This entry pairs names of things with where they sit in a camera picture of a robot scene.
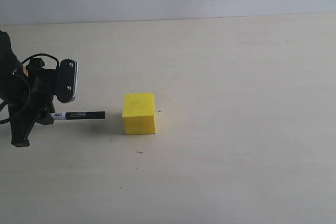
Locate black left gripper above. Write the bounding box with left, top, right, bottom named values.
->
left=1, top=57, right=57, bottom=147

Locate black and white marker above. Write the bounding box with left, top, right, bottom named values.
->
left=50, top=111, right=106, bottom=120

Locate yellow foam cube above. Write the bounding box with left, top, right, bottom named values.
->
left=122, top=93, right=156, bottom=135

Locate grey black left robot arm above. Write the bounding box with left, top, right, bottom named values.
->
left=1, top=31, right=59, bottom=147

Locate black camera cable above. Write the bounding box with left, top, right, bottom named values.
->
left=0, top=53, right=60, bottom=125

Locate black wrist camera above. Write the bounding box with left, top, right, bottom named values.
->
left=55, top=59, right=78, bottom=103

